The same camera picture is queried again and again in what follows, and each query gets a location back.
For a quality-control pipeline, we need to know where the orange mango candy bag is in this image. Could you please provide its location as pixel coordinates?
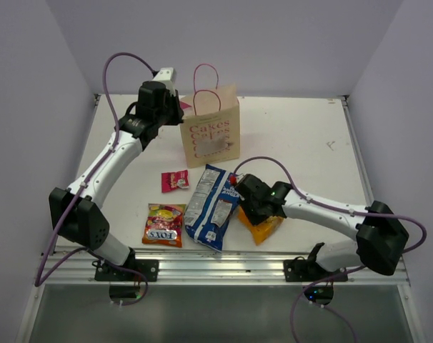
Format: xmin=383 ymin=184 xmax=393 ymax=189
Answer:
xmin=237 ymin=208 xmax=284 ymax=246

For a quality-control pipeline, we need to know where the blue chips bag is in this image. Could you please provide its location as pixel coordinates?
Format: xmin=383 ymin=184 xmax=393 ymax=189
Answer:
xmin=184 ymin=164 xmax=239 ymax=252

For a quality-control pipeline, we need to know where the beige Cakes paper bag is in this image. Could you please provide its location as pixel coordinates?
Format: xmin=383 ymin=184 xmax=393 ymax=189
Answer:
xmin=180 ymin=63 xmax=241 ymax=169

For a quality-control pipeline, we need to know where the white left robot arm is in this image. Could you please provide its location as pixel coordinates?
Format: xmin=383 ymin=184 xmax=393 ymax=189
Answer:
xmin=49 ymin=78 xmax=183 ymax=281

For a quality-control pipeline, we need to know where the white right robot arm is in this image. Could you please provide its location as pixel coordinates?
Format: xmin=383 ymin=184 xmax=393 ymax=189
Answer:
xmin=230 ymin=174 xmax=409 ymax=281

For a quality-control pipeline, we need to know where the Fox's fruit candy bag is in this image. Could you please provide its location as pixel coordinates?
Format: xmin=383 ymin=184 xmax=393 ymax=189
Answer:
xmin=142 ymin=204 xmax=186 ymax=248

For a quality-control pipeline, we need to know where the small pink snack packet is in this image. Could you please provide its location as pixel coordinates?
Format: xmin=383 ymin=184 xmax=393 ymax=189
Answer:
xmin=161 ymin=170 xmax=189 ymax=193

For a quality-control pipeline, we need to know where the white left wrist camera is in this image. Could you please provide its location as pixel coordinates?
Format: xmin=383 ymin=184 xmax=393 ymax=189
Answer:
xmin=152 ymin=67 xmax=176 ymax=96

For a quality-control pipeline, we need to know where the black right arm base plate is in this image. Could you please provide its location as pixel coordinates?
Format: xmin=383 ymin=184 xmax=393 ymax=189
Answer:
xmin=283 ymin=257 xmax=348 ymax=282

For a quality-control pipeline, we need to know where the aluminium table edge rail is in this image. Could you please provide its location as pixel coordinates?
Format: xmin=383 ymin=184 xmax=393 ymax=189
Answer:
xmin=44 ymin=247 xmax=410 ymax=286

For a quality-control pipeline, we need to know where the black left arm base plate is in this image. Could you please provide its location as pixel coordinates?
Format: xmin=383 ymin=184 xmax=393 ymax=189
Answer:
xmin=91 ymin=259 xmax=159 ymax=282

